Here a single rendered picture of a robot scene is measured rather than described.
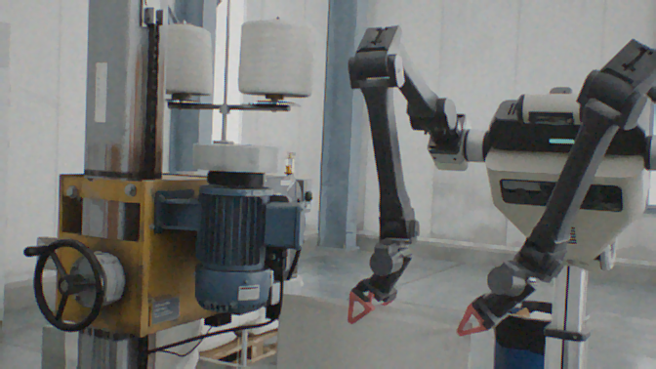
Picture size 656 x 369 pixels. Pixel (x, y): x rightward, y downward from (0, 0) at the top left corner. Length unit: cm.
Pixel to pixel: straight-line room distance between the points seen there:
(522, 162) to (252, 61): 77
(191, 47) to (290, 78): 28
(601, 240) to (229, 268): 102
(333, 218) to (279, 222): 910
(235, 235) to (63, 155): 543
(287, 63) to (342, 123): 892
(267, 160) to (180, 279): 34
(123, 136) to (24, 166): 505
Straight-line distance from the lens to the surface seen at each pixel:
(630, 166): 198
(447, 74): 1026
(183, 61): 179
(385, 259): 169
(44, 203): 678
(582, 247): 214
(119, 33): 162
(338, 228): 1058
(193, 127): 781
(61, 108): 687
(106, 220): 162
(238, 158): 148
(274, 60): 163
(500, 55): 1008
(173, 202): 158
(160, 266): 161
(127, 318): 161
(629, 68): 151
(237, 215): 151
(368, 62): 162
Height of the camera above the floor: 142
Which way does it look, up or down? 3 degrees down
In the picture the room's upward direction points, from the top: 3 degrees clockwise
